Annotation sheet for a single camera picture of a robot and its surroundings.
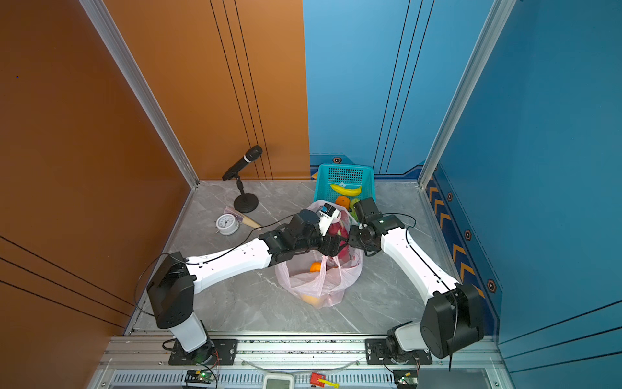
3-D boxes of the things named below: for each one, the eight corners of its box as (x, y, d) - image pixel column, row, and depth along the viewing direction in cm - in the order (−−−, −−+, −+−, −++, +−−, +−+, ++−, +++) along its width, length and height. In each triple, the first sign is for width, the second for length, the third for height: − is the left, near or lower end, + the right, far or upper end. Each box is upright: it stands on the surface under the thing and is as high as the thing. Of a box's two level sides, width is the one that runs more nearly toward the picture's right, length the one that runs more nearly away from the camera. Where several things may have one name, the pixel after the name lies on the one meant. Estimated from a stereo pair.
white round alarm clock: (216, 235, 103) (212, 229, 100) (221, 220, 108) (218, 214, 105) (236, 235, 103) (234, 229, 100) (240, 220, 108) (238, 214, 105)
